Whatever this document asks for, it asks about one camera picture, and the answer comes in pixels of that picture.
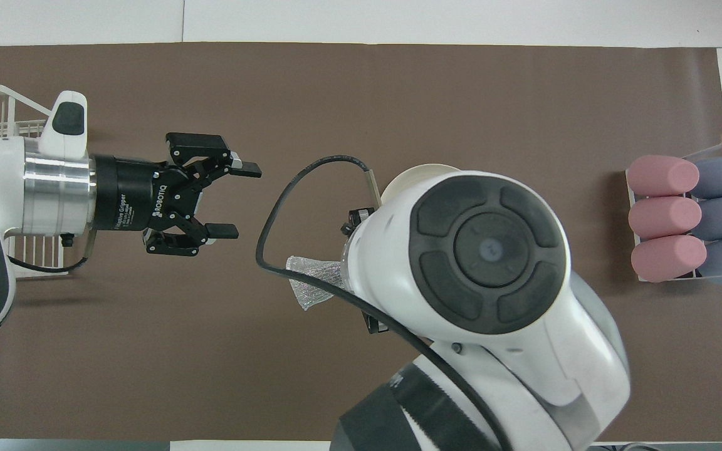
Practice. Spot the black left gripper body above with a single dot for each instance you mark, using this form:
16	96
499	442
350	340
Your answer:
129	194

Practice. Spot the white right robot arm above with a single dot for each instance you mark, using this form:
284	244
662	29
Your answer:
492	351

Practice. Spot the cream round plate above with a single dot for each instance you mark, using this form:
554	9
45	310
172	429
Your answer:
411	175

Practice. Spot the brown table mat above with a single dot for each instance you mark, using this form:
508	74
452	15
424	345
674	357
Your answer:
148	344

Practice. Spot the pink plastic cup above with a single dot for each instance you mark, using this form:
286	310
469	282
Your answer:
662	175
665	217
668	258

